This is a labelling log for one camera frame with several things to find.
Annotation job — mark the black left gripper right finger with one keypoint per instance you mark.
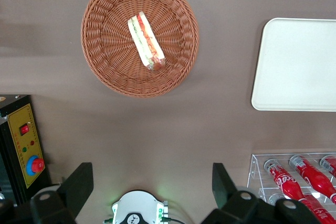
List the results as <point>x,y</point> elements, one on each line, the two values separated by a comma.
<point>223,184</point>

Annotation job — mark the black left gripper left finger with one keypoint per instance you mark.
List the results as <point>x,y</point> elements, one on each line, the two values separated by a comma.
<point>76,182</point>

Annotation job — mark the triangle sandwich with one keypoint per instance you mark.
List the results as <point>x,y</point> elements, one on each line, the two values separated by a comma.
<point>145,41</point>

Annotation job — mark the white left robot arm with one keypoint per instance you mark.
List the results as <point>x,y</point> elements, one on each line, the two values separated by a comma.
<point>139,208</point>

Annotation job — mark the cream rectangular plastic tray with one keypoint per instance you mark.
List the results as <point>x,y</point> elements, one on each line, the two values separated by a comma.
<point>296,64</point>

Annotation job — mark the round brown wicker basket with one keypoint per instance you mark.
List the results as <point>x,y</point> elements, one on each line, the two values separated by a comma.
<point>110,37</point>

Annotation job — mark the clear acrylic bottle rack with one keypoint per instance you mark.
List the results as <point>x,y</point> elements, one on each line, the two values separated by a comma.
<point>258,171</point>

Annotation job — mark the red cola bottle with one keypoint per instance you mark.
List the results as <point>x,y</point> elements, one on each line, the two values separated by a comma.
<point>329,165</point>
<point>319,212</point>
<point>284,179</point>
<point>312,176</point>

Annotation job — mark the black control box yellow panel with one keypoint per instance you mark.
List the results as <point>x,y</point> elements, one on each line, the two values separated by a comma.
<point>23,140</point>

